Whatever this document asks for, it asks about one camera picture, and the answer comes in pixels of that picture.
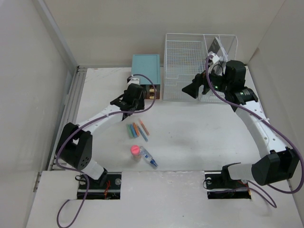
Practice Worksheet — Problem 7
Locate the green chalk stick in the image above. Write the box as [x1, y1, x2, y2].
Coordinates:
[126, 124, 134, 138]

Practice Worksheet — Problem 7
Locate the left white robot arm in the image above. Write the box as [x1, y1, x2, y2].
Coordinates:
[56, 83, 146, 189]

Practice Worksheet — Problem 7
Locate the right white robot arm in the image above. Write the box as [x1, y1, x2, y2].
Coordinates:
[182, 59, 303, 187]

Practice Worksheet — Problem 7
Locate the pink cap bottle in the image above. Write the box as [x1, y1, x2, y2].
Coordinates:
[130, 145, 142, 162]

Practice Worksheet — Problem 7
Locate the teal mini drawer chest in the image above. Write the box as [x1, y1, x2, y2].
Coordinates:
[131, 54, 161, 99]

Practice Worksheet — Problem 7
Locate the clear glue pen blue cap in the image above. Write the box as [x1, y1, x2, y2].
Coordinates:
[139, 146, 158, 168]

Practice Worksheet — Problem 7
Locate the white wire desk organizer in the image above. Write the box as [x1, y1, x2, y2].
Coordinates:
[162, 33, 238, 103]

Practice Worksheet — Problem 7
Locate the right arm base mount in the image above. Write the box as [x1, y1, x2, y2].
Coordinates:
[203, 171, 251, 200]

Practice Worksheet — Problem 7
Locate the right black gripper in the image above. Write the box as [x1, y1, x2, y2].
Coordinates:
[181, 65, 231, 98]

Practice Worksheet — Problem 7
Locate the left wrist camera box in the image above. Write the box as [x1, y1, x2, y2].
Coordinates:
[127, 75, 140, 87]

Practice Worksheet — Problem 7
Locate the aluminium frame rail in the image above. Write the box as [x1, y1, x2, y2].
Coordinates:
[46, 66, 87, 171]

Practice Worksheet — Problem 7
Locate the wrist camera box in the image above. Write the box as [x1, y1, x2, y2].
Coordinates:
[127, 75, 140, 87]
[208, 53, 221, 66]

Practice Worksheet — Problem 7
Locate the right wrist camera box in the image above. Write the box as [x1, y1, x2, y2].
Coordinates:
[208, 53, 221, 66]

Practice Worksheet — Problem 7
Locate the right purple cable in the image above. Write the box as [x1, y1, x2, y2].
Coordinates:
[204, 56, 304, 209]

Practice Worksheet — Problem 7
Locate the blue chalk stick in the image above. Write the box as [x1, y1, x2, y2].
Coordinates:
[129, 124, 138, 138]

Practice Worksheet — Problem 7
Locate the grey setup guide booklet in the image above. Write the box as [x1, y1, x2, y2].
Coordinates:
[208, 37, 228, 62]

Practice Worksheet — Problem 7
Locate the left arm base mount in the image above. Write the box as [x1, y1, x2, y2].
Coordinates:
[75, 172, 122, 200]

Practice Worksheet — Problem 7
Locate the orange chalk stick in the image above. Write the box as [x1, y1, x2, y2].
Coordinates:
[133, 123, 140, 137]

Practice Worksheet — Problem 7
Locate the light orange marker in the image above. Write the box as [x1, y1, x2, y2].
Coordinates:
[138, 119, 150, 136]

